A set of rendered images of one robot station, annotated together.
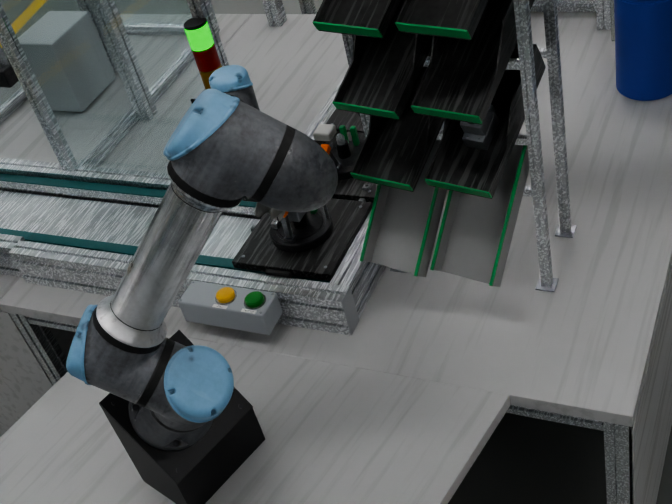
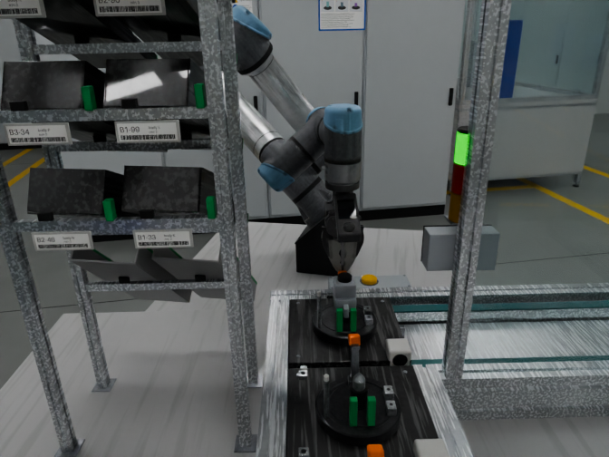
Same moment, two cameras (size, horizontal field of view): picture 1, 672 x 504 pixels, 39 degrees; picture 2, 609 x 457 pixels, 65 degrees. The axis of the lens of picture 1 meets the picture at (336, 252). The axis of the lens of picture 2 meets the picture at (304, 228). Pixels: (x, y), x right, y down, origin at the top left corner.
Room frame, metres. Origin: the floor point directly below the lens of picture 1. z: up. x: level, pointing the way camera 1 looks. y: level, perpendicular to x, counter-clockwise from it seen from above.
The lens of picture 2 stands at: (2.33, -0.49, 1.56)
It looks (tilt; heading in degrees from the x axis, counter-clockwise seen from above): 22 degrees down; 146
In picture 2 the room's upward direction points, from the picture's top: 1 degrees counter-clockwise
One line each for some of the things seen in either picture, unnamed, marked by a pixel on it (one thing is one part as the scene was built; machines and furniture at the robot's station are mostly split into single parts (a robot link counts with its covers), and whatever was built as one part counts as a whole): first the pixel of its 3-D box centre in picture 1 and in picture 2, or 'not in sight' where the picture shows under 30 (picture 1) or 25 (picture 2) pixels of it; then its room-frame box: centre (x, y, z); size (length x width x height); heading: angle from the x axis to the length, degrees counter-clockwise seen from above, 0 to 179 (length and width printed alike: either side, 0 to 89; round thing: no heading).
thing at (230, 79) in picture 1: (234, 98); (342, 133); (1.57, 0.10, 1.37); 0.09 x 0.08 x 0.11; 161
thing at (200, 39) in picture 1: (199, 35); (471, 147); (1.85, 0.15, 1.38); 0.05 x 0.05 x 0.05
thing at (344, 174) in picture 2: not in sight; (341, 171); (1.58, 0.10, 1.29); 0.08 x 0.08 x 0.05
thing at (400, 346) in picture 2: not in sight; (397, 353); (1.78, 0.09, 0.97); 0.05 x 0.05 x 0.04; 57
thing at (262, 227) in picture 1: (303, 234); (343, 329); (1.65, 0.06, 0.96); 0.24 x 0.24 x 0.02; 57
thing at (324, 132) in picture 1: (342, 147); (359, 393); (1.86, -0.08, 1.01); 0.24 x 0.24 x 0.13; 57
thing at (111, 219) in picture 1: (201, 231); (482, 352); (1.83, 0.30, 0.91); 0.84 x 0.28 x 0.10; 57
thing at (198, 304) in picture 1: (230, 306); (368, 291); (1.51, 0.25, 0.93); 0.21 x 0.07 x 0.06; 57
